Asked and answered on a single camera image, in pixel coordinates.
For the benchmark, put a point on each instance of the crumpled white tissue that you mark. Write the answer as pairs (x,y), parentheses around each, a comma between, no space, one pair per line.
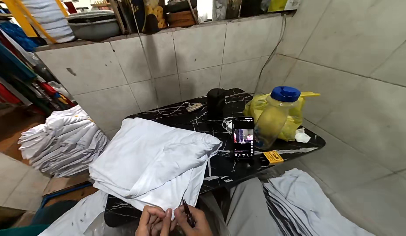
(301,135)

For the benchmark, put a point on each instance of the blue metal frame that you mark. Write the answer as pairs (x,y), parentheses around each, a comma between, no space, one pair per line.
(63,192)

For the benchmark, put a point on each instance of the person's left fingers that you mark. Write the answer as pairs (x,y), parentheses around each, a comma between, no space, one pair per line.
(150,213)

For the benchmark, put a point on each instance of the pile of colourful clothes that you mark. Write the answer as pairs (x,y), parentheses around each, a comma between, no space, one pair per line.
(16,65)

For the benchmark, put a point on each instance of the grey cloth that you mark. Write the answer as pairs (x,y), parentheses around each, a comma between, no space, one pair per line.
(250,209)

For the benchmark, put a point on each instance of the white garment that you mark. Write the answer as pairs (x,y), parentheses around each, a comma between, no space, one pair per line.
(150,157)

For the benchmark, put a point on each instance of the grey basin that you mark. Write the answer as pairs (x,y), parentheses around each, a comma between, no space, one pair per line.
(94,28)

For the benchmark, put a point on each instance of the black thread snips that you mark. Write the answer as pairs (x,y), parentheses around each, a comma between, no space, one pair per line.
(187,213)

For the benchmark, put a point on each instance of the white power strip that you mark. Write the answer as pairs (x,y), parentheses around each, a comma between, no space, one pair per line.
(194,107)

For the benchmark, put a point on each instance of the clear bottle with blue lid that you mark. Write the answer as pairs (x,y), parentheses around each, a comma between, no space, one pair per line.
(273,118)

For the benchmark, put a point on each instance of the person's left hand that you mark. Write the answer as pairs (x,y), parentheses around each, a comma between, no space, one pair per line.
(153,224)

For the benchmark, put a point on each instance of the yellow plastic bag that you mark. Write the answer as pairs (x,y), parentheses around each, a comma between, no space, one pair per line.
(293,121)

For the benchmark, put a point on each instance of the small yellow box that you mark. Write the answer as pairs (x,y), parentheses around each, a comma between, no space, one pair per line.
(273,157)

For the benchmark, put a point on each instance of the clear plastic bag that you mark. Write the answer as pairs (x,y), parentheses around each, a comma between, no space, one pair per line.
(108,227)

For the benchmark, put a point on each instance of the window ledge with goods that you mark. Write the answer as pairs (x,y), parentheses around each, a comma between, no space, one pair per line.
(183,16)

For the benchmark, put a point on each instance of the person's right fingers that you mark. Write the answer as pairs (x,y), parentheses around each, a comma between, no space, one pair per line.
(199,214)

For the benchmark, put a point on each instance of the black smartphone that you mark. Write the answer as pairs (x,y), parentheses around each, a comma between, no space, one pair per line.
(243,137)

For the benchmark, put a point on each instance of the person's right thumb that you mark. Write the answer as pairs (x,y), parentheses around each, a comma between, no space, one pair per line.
(181,217)

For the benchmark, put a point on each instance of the stack of white garments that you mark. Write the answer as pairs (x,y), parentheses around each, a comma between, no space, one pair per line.
(63,142)

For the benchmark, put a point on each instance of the pile of white-grey cloths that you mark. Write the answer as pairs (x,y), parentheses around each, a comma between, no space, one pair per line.
(307,203)

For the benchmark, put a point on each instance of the person's left thumb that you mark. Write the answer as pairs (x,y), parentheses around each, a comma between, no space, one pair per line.
(166,223)

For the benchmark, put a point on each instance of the white charger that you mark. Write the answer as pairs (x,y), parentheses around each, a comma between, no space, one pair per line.
(228,126)

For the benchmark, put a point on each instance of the white cloth with dark marks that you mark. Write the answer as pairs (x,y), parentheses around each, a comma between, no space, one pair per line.
(76,214)

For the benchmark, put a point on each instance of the dark green cloth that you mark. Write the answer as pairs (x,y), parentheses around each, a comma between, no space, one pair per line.
(52,214)

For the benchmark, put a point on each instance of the person's right hand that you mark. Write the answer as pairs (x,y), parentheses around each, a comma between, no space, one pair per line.
(200,226)

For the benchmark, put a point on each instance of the black cylindrical object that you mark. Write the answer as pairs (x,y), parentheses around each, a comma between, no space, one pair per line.
(216,101)

